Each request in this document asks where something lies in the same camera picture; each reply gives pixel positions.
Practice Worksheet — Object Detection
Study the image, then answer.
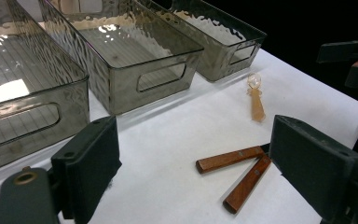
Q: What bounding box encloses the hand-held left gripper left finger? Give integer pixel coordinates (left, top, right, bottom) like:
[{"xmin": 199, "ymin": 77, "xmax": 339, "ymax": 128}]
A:
[{"xmin": 50, "ymin": 115, "xmax": 122, "ymax": 224}]

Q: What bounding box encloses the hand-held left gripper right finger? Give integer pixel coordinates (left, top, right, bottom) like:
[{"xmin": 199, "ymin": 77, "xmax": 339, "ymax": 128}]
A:
[{"xmin": 268, "ymin": 115, "xmax": 358, "ymax": 221}]

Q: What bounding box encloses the wooden-handled fork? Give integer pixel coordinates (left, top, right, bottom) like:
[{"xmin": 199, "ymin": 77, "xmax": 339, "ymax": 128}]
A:
[{"xmin": 222, "ymin": 155, "xmax": 272, "ymax": 215}]

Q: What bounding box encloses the wooden handled spoon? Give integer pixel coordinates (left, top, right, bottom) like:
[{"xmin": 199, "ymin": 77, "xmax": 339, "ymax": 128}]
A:
[{"xmin": 246, "ymin": 72, "xmax": 267, "ymax": 123}]

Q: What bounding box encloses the wooden handled fork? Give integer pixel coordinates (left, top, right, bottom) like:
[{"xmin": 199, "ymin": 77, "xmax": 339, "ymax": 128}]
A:
[{"xmin": 195, "ymin": 143, "xmax": 272, "ymax": 175}]

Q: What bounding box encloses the smoky clear plastic bin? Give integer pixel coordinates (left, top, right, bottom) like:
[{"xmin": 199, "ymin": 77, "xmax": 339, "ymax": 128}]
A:
[
  {"xmin": 0, "ymin": 0, "xmax": 90, "ymax": 175},
  {"xmin": 136, "ymin": 0, "xmax": 268, "ymax": 83},
  {"xmin": 38, "ymin": 0, "xmax": 205, "ymax": 116}
]

